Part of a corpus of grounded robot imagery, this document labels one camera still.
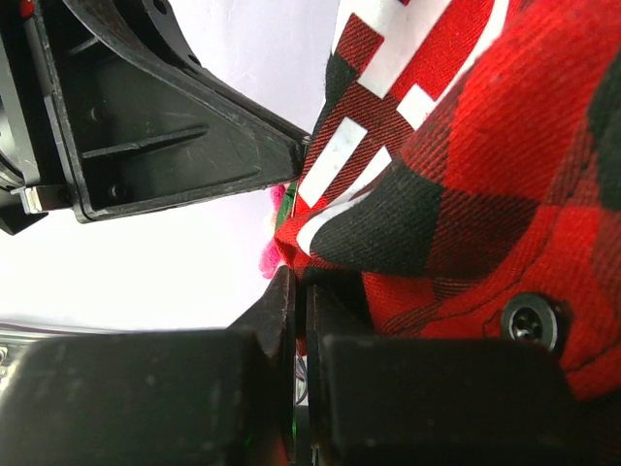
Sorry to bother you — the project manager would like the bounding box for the red black plaid shirt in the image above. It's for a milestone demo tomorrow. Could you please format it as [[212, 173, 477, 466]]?
[[274, 0, 621, 466]]

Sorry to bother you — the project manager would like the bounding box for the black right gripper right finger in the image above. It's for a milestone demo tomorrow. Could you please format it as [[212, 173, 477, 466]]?
[[307, 285, 595, 465]]

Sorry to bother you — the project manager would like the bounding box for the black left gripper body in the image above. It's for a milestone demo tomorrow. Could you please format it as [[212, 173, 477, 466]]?
[[1, 1, 78, 236]]

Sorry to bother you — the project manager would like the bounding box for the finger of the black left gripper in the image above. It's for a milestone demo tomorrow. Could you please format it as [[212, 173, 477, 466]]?
[[41, 1, 308, 222]]

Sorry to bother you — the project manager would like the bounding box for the pink white flower brooch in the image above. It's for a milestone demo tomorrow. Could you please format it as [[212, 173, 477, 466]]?
[[259, 183, 297, 281]]

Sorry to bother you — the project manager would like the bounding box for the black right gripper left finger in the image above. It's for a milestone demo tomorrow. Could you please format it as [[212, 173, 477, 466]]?
[[1, 268, 296, 465]]

